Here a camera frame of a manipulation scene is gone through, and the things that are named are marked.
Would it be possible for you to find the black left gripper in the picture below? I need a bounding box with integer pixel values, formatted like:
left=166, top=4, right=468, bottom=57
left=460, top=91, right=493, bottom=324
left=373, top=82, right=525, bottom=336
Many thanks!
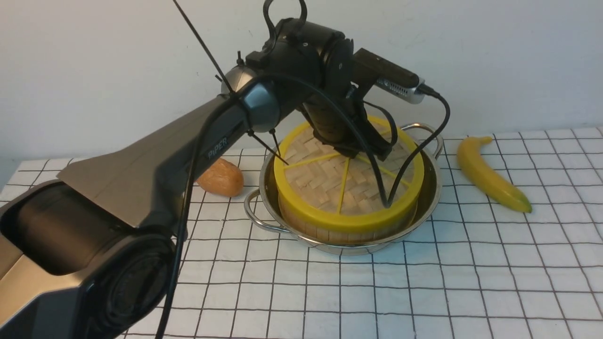
left=301, top=87, right=393, bottom=161

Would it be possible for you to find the brown potato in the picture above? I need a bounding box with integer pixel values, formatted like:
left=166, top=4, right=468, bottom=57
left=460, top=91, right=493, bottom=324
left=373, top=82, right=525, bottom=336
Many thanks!
left=196, top=157, right=244, bottom=198

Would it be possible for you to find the yellow banana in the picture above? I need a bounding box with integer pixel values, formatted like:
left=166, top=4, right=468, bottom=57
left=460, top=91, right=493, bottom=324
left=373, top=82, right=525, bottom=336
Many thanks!
left=456, top=137, right=532, bottom=214

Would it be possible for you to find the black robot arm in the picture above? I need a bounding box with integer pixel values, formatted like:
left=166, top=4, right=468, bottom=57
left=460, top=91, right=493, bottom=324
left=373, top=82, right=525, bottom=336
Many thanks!
left=1, top=18, right=389, bottom=339

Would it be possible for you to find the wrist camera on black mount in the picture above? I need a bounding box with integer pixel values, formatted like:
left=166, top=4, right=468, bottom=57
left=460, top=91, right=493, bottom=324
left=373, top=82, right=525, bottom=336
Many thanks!
left=352, top=48, right=424, bottom=105

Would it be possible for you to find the stainless steel pot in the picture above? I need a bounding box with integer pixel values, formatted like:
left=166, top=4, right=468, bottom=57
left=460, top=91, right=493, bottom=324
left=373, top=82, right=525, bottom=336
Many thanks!
left=244, top=137, right=443, bottom=256

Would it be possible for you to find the bamboo steamer basket yellow rim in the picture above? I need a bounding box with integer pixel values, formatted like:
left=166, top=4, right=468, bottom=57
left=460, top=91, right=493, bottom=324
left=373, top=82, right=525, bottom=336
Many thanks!
left=278, top=188, right=419, bottom=244

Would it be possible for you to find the woven bamboo steamer lid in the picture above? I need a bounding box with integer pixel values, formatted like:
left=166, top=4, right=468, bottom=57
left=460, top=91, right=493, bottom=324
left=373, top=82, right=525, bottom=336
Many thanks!
left=273, top=122, right=425, bottom=208

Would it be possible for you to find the white checkered tablecloth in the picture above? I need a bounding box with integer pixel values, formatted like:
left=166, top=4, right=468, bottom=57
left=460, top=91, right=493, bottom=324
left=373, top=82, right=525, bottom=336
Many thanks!
left=0, top=128, right=603, bottom=339

